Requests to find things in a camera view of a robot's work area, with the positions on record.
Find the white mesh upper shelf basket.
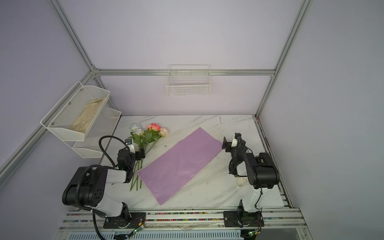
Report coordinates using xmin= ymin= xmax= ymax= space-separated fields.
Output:
xmin=40 ymin=82 xmax=110 ymax=142

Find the beige cloth in basket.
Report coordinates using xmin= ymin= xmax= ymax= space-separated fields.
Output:
xmin=70 ymin=97 xmax=106 ymax=134

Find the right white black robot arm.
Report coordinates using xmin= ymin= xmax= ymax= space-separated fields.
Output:
xmin=222 ymin=133 xmax=280 ymax=213

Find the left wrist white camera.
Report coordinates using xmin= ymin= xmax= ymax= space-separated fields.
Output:
xmin=125 ymin=138 xmax=136 ymax=153

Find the white wire wall basket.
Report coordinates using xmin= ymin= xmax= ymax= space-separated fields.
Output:
xmin=166 ymin=65 xmax=211 ymax=97

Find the aluminium front rail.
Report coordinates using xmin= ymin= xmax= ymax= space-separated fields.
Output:
xmin=59 ymin=208 xmax=308 ymax=232

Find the white mesh lower shelf basket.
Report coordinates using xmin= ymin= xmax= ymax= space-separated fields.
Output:
xmin=71 ymin=107 xmax=121 ymax=159

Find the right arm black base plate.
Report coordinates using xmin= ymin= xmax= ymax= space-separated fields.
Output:
xmin=223 ymin=211 xmax=265 ymax=228

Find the white blue fake rose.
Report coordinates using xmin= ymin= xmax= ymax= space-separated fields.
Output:
xmin=130 ymin=125 xmax=143 ymax=191

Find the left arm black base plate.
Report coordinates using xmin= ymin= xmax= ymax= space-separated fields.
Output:
xmin=103 ymin=212 xmax=147 ymax=229

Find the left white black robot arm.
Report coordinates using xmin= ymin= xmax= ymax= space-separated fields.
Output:
xmin=62 ymin=136 xmax=144 ymax=221

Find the red pink fake rose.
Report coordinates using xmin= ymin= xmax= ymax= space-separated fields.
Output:
xmin=136 ymin=123 xmax=162 ymax=190

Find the pink purple wrapping paper sheet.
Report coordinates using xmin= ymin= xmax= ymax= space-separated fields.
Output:
xmin=138 ymin=128 xmax=222 ymax=205

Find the white mesh shelf basket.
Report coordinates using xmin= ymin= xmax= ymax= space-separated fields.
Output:
xmin=40 ymin=82 xmax=110 ymax=142
xmin=71 ymin=107 xmax=121 ymax=159

